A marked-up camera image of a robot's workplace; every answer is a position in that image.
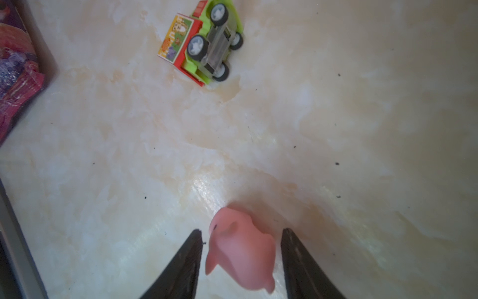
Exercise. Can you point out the pink toy pig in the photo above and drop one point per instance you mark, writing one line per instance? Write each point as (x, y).
(242, 250)

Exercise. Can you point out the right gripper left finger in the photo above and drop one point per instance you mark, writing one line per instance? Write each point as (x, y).
(180, 277)

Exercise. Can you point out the purple snack bag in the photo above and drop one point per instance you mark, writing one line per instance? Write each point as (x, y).
(21, 78)

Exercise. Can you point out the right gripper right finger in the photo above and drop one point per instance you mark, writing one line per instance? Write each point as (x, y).
(304, 278)

